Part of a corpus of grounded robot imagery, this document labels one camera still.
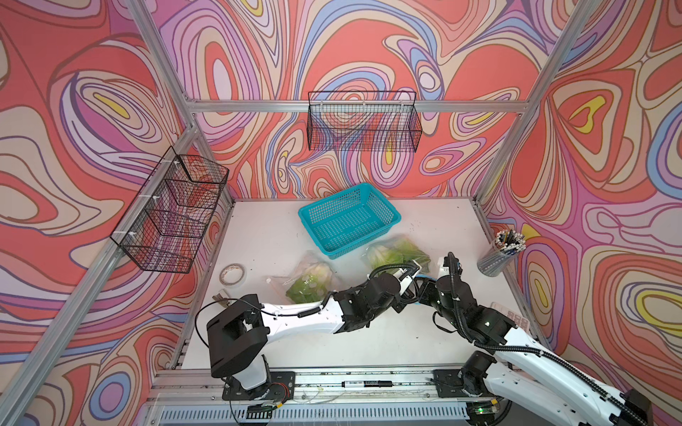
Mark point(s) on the small brown clip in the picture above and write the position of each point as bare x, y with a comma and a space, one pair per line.
222, 298

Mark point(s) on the white tape roll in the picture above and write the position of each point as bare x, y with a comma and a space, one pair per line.
232, 275

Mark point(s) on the clear cup of pencils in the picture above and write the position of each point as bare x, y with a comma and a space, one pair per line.
505, 247

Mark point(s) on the back black wire basket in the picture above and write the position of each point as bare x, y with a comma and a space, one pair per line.
363, 121

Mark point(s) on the chinese cabbage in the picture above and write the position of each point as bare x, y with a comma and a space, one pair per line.
411, 252
382, 255

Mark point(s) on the left black wire basket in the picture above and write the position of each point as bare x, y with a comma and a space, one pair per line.
166, 234

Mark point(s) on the teal plastic basket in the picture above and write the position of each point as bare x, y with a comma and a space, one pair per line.
341, 223

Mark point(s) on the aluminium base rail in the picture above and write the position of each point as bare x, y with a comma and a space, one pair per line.
398, 395

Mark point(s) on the pink card sheet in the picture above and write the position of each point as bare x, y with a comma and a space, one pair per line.
518, 319

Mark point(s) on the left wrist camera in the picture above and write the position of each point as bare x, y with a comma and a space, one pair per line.
406, 275

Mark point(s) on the black wire basket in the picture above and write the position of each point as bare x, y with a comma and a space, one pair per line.
363, 121
166, 234

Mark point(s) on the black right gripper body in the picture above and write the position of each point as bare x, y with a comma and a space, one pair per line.
431, 294

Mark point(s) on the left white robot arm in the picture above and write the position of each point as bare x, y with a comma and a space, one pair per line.
237, 335

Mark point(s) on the zip bag with blue slider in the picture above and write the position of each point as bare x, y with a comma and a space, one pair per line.
390, 242

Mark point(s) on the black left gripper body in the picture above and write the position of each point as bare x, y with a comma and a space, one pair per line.
397, 302

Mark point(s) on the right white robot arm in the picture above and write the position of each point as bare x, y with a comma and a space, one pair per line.
509, 363

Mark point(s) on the zip bag with pink slider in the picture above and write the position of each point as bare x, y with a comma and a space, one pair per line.
310, 281

